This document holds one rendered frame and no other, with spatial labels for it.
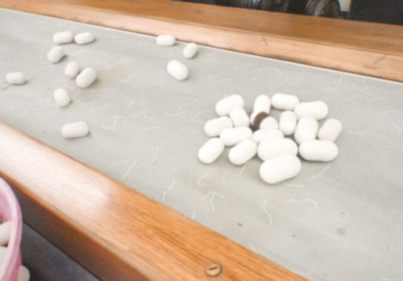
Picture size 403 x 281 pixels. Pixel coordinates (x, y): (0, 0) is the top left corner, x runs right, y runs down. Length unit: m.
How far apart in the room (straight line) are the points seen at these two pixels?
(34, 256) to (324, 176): 0.30
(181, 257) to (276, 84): 0.28
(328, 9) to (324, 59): 0.54
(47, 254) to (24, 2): 0.72
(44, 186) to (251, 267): 0.20
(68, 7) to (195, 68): 0.42
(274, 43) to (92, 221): 0.36
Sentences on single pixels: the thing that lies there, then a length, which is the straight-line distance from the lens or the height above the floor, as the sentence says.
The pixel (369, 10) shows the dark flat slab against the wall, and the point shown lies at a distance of 2.45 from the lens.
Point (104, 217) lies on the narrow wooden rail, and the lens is 0.30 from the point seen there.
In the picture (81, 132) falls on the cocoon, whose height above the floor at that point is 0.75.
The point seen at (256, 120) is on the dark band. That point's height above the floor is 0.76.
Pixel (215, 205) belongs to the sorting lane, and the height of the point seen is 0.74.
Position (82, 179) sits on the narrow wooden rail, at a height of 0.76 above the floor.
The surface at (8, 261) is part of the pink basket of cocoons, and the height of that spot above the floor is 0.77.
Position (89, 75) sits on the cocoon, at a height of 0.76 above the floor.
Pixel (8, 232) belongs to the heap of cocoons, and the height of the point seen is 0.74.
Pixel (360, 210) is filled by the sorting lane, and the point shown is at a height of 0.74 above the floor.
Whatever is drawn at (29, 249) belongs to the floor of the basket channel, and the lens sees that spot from 0.44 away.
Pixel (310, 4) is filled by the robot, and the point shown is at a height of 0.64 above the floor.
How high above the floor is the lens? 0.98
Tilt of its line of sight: 37 degrees down
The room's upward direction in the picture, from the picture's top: 9 degrees counter-clockwise
